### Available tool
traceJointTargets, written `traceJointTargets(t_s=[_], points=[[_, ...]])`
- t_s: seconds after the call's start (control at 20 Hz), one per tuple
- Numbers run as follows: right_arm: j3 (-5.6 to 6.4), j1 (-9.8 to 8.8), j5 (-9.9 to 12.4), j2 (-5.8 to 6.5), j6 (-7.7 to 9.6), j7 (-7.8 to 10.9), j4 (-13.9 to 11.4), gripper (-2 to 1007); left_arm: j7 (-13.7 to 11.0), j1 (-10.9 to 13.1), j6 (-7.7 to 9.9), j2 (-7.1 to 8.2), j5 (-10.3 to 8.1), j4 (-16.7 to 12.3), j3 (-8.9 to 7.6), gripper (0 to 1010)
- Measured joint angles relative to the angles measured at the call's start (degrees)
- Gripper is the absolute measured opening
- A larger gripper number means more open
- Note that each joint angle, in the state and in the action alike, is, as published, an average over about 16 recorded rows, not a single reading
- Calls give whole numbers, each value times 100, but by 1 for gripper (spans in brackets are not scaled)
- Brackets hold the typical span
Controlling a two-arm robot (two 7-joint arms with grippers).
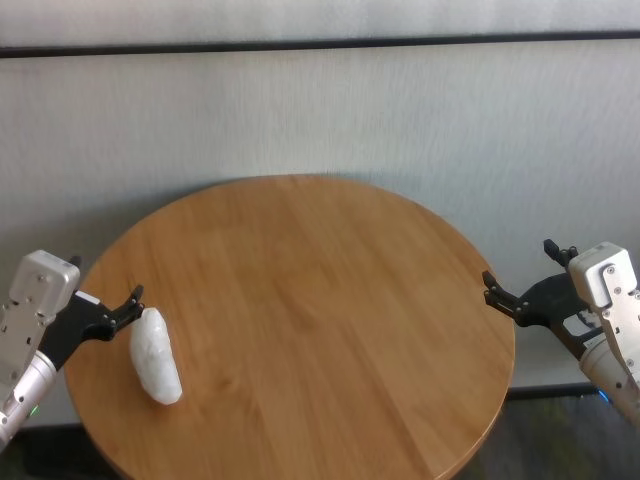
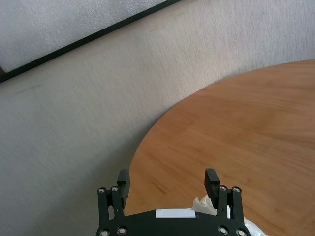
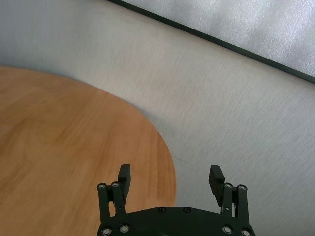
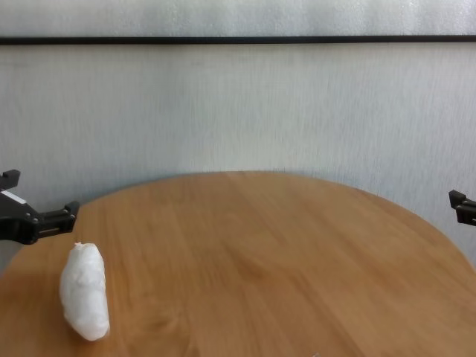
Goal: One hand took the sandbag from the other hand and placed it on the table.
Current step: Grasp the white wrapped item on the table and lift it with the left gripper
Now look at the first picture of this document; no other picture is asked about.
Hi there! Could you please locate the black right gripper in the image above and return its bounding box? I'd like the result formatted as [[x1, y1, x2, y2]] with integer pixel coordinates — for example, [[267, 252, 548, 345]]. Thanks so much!
[[481, 238, 602, 362]]

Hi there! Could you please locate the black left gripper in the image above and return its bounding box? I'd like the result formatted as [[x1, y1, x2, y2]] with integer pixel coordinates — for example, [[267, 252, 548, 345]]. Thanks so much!
[[38, 255, 147, 374]]

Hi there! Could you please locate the white plastic-wrapped sandbag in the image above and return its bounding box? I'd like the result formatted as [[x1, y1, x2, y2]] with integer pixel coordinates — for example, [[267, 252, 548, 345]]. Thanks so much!
[[129, 308, 183, 406]]

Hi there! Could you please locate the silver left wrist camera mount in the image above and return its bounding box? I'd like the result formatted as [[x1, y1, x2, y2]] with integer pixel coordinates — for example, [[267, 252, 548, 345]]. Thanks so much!
[[0, 249, 82, 401]]

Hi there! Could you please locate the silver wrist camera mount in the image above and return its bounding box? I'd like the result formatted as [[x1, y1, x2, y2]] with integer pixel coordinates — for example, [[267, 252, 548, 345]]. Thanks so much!
[[568, 242, 640, 396], [0, 249, 82, 401]]

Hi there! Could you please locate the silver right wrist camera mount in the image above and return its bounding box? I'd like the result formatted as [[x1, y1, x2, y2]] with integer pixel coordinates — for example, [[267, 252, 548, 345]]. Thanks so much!
[[568, 242, 640, 396]]

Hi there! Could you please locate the black wall rail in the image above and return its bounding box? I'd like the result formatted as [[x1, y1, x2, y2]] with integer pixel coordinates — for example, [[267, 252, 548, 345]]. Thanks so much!
[[0, 29, 640, 58]]

